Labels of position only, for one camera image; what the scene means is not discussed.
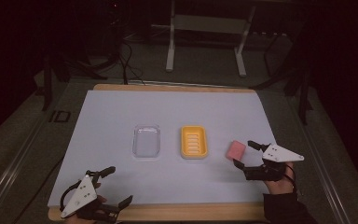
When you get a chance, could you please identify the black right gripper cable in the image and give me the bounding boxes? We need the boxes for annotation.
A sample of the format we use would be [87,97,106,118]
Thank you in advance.
[283,163,298,196]

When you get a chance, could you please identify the yellow soap dish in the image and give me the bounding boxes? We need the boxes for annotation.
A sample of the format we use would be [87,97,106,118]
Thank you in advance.
[179,124,209,160]

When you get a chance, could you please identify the black tripod stand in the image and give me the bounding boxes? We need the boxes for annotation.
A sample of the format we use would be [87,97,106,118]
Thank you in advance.
[249,60,314,126]
[34,50,108,112]

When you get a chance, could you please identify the pale lavender table mat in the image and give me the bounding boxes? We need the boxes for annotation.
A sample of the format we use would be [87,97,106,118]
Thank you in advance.
[48,90,277,208]

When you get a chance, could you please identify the pink soap bar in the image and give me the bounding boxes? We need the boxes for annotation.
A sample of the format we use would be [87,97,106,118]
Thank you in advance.
[225,140,247,161]

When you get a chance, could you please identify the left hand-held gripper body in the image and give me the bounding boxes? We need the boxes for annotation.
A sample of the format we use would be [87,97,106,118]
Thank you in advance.
[60,169,121,223]

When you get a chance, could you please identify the person's right hand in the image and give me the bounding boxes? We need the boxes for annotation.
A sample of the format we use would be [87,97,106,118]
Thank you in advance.
[265,161,296,196]

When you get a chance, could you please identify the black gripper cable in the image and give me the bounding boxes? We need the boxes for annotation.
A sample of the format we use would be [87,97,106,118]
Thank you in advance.
[283,163,298,196]
[59,179,88,214]

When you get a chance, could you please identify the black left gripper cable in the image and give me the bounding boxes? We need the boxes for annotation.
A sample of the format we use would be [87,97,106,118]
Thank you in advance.
[59,179,88,214]

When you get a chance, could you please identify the clear plastic soap dish lid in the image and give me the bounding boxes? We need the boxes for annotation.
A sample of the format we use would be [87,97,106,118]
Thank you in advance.
[131,124,162,160]

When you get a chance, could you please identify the white metal stand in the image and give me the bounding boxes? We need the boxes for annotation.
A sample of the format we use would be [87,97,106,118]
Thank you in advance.
[165,0,257,78]

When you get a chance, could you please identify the person's left hand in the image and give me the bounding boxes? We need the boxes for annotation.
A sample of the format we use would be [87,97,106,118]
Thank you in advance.
[64,182,108,224]

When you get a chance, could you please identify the wooden table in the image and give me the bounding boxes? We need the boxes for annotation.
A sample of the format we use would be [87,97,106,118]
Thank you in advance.
[48,83,269,222]

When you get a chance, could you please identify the black floor cables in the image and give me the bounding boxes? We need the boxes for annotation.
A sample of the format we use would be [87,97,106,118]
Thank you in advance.
[117,39,146,86]

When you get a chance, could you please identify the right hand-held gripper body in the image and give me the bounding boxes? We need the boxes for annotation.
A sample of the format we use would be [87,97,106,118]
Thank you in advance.
[243,143,305,182]

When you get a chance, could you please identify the metal floor rail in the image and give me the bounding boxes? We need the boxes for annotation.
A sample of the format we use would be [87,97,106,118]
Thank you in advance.
[0,116,49,223]
[293,92,353,224]

